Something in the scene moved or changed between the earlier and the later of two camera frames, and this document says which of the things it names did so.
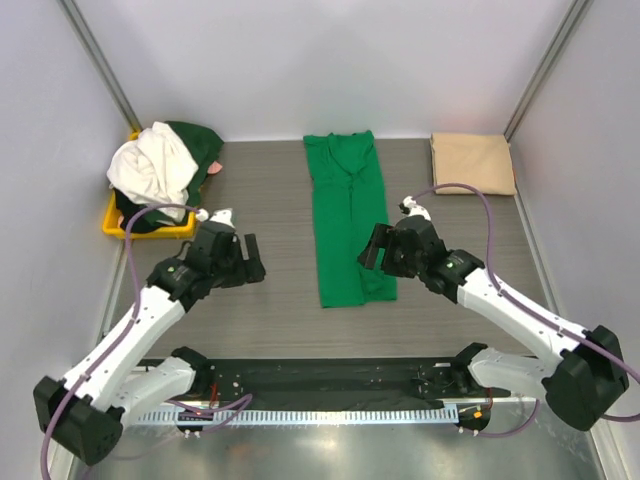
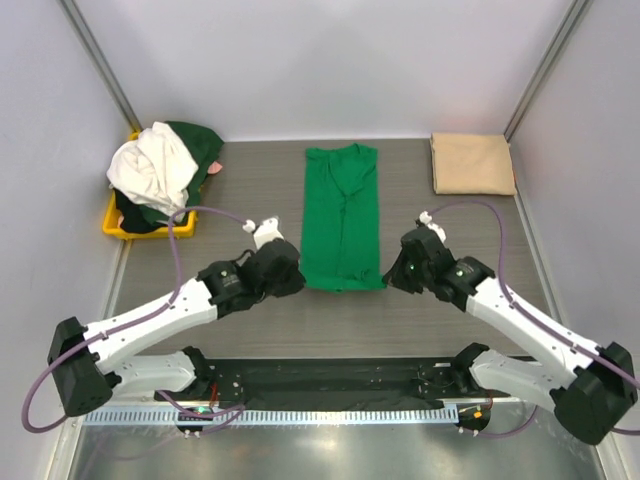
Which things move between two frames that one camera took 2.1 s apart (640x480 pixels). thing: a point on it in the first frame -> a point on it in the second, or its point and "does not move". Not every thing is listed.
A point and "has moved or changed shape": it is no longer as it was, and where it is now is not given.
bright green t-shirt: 349,202 has moved or changed shape
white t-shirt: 153,168 does not move
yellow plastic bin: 113,224 does not move
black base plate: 339,385 does not move
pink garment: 214,168 does not move
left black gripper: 256,269 -> 295,282
